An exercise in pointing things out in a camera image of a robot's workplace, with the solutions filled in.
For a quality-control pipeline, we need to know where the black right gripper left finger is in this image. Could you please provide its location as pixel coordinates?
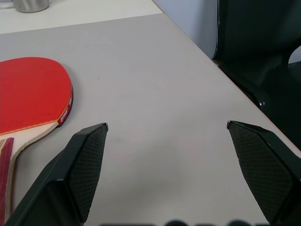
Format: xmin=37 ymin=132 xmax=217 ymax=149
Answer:
xmin=4 ymin=122 xmax=109 ymax=226

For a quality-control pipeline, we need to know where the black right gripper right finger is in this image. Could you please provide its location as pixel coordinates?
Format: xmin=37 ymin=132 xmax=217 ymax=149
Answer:
xmin=227 ymin=120 xmax=301 ymax=226

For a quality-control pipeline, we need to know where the red table tennis paddle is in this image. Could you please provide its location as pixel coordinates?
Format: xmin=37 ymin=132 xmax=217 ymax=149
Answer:
xmin=0 ymin=56 xmax=74 ymax=222

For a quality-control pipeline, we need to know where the black chair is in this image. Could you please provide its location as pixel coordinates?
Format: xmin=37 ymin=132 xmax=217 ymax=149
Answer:
xmin=211 ymin=0 xmax=301 ymax=151

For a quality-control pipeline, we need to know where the small metal watering can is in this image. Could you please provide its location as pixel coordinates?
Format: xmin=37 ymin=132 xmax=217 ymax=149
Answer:
xmin=11 ymin=0 xmax=50 ymax=13

